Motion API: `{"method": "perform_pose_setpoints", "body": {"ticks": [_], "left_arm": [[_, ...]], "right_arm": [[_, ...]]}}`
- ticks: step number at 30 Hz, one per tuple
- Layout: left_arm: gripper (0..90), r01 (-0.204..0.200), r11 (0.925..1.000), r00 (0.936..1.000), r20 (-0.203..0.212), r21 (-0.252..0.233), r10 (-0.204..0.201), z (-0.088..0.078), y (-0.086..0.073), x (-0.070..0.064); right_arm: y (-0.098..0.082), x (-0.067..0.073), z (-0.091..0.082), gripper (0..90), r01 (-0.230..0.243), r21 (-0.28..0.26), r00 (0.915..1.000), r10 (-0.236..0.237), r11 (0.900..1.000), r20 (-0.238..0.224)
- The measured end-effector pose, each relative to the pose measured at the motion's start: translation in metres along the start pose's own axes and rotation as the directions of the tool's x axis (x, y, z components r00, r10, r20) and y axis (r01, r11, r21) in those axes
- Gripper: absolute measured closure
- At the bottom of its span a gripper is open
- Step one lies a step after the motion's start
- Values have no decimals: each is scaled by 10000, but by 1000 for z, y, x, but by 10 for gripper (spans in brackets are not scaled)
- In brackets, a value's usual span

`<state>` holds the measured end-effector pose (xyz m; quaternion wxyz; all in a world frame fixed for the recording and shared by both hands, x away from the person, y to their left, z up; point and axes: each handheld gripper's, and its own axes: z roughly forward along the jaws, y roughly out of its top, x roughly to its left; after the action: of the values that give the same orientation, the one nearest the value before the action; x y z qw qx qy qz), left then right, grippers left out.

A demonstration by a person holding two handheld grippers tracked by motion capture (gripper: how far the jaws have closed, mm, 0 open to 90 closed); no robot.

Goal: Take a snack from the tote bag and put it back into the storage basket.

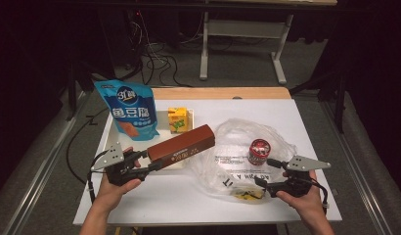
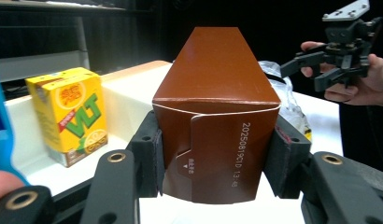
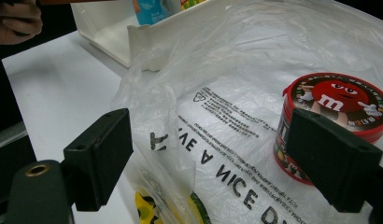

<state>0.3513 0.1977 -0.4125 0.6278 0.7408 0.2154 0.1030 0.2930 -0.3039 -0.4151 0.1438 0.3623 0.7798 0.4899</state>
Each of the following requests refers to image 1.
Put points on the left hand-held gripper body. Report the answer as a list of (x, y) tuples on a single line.
[(120, 173)]

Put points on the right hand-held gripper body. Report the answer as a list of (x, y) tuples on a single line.
[(298, 184)]

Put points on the red round can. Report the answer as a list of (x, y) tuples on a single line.
[(258, 151)]

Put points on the long brown box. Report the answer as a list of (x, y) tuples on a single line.
[(182, 147)]

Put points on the white plastic bin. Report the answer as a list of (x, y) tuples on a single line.
[(162, 119)]

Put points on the blue snack pouch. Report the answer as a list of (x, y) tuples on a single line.
[(130, 111)]

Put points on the yellow drink carton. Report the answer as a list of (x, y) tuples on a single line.
[(178, 120)]

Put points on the clear plastic shopping bag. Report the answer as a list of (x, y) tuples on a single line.
[(231, 137)]

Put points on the person's left hand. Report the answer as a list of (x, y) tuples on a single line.
[(115, 194)]

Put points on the person's right hand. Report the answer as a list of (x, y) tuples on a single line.
[(309, 205)]

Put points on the white table cover board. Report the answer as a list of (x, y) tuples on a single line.
[(188, 205)]

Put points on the aluminium floor rail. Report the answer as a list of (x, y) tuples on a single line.
[(44, 163), (371, 203)]

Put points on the white metal desk frame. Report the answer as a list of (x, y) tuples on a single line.
[(244, 28)]

